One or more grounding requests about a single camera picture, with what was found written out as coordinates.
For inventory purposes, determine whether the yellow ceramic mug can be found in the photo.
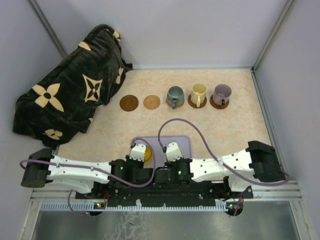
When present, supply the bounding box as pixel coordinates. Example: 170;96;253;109
144;146;152;164

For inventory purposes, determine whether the dark wooden coaster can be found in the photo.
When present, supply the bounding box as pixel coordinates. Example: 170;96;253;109
187;95;207;109
209;95;230;110
119;95;139;112

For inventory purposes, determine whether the light woven rattan coaster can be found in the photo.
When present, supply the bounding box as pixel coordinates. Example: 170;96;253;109
143;95;161;110

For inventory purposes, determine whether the grey ceramic mug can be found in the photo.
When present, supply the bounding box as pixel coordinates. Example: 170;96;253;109
166;86;185;108

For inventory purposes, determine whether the cream ceramic mug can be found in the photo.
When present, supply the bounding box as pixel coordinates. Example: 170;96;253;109
190;82;207;108

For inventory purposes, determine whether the purple ceramic mug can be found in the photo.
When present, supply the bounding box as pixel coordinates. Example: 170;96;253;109
213;84;232;107

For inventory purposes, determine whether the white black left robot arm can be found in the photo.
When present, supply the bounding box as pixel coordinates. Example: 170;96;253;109
20;148;155;199

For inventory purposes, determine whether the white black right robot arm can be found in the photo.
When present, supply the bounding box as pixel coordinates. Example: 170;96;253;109
153;141;288;199

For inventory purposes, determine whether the lavender plastic tray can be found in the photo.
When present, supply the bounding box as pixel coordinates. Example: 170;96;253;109
131;134;193;161

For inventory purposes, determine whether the black floral blanket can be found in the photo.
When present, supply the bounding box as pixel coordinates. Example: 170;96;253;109
12;24;133;149

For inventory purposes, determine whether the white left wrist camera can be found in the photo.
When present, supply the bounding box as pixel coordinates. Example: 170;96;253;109
129;143;147;163

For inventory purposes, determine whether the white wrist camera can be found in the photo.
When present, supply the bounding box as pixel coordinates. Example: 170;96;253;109
129;143;147;163
164;142;183;162

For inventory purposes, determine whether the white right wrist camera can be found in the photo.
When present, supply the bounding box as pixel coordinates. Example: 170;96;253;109
164;142;183;162

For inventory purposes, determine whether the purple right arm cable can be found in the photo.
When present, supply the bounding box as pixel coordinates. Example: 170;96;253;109
157;118;292;217

